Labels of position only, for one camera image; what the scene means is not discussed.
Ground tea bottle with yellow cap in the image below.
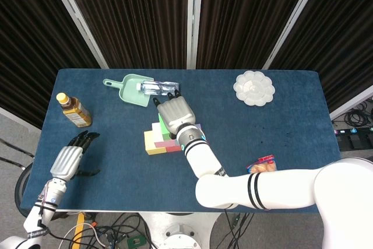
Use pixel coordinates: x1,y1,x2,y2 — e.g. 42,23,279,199
55,93,93,128

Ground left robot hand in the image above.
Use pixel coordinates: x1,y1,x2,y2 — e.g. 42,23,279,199
50,131,101,181

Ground black floor cables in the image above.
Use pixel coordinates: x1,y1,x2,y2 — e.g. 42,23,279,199
223,209,257,249

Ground black cable pile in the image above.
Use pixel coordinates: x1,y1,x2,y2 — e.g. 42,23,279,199
343,101,373,129

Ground mint green dustpan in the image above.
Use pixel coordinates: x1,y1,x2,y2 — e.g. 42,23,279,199
102,73,155,108

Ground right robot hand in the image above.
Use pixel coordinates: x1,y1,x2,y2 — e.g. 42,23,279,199
152,90,196,140

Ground green circuit board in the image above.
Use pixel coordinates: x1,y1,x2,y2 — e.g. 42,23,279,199
126,234,146,248

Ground yellow foam cube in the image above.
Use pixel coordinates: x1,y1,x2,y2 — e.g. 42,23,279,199
143,131,167,156

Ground white floor cable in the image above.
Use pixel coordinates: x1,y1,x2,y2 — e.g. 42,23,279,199
58,222,110,249

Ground green foam cube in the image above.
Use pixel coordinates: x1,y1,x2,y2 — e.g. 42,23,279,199
157,112,171,141

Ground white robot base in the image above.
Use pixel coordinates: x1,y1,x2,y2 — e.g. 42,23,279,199
139,212,221,249

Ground dark curtain divider panel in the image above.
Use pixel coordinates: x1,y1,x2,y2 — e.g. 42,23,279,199
58,0,195,69
263,0,373,121
194,0,318,71
0,0,110,129

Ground clear plastic water bottle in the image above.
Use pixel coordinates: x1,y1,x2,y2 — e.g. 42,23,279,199
136,80,180,97

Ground pink foam cube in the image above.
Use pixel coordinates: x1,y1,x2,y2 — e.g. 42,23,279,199
152,122,180,149

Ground white flower-shaped palette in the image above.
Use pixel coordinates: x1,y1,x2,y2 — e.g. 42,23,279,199
233,70,276,106

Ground black power strip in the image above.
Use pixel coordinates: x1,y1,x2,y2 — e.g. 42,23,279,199
333,127,373,136

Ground dark blue table mat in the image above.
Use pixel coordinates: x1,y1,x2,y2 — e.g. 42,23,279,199
22,68,342,213

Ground blue snack bag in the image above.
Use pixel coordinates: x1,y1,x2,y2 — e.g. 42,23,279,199
246,155,277,174

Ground black floor cable bundle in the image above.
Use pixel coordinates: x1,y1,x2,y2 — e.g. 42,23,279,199
46,212,152,249

